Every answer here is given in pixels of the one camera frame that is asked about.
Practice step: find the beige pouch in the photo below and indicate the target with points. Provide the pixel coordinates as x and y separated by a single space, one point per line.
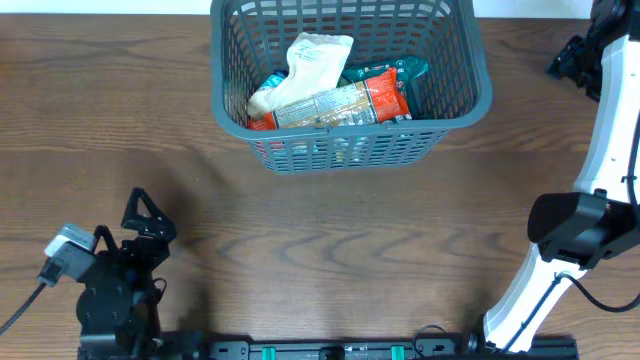
315 64

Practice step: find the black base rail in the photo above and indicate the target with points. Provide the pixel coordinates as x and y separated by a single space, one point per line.
430 348

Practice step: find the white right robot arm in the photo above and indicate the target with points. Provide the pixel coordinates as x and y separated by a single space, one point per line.
570 233

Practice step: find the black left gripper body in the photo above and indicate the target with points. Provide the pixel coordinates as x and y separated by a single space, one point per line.
138 245

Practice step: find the grey plastic basket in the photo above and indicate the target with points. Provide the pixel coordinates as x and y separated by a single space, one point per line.
249 40

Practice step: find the teal snack packet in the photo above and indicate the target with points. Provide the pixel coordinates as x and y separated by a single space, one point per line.
274 80

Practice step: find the red orange spaghetti packet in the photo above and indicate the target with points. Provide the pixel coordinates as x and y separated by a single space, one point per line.
370 101

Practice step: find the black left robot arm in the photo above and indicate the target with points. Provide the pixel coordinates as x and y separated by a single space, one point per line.
118 309

